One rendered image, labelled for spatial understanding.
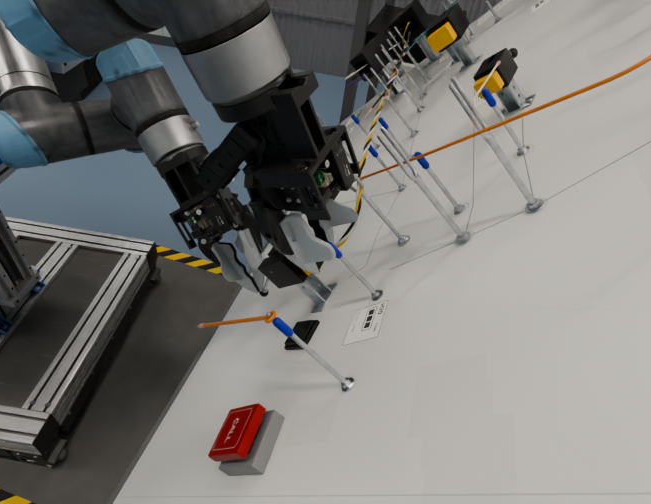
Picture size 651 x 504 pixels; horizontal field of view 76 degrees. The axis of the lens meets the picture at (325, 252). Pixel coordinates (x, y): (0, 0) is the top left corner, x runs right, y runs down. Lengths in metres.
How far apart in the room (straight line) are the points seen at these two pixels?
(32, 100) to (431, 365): 0.59
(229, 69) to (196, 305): 1.67
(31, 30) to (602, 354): 0.44
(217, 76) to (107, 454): 1.48
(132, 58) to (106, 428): 1.35
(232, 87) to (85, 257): 1.66
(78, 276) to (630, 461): 1.80
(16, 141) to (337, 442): 0.54
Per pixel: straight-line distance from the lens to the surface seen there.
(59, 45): 0.40
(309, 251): 0.43
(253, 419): 0.43
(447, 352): 0.35
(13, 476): 1.77
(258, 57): 0.33
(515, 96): 0.62
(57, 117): 0.68
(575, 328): 0.32
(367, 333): 0.43
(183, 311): 1.93
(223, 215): 0.55
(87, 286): 1.84
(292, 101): 0.33
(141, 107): 0.59
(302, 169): 0.36
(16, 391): 1.65
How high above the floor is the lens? 1.52
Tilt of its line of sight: 44 degrees down
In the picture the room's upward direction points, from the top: 10 degrees clockwise
